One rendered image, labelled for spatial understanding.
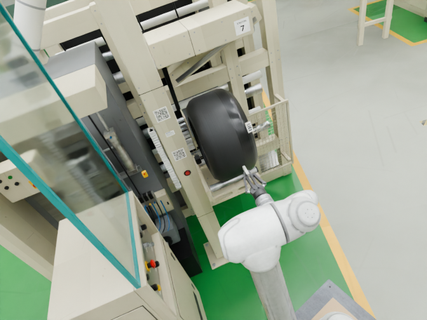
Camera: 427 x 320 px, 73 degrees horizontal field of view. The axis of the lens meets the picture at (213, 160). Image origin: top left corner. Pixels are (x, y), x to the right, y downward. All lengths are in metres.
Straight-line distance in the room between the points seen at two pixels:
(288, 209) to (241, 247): 0.18
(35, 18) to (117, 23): 0.46
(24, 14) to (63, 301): 1.27
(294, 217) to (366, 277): 1.72
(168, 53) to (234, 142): 0.62
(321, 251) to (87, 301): 1.84
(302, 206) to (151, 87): 0.96
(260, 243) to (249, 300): 1.61
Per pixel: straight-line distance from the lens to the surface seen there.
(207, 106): 1.64
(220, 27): 1.78
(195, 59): 1.93
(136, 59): 1.45
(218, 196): 1.91
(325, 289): 1.76
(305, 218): 0.87
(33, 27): 1.73
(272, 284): 1.02
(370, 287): 2.51
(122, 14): 1.40
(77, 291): 1.38
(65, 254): 1.53
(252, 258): 0.90
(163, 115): 1.58
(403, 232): 2.79
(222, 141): 1.57
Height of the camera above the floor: 2.27
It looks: 41 degrees down
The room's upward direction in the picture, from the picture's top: 19 degrees counter-clockwise
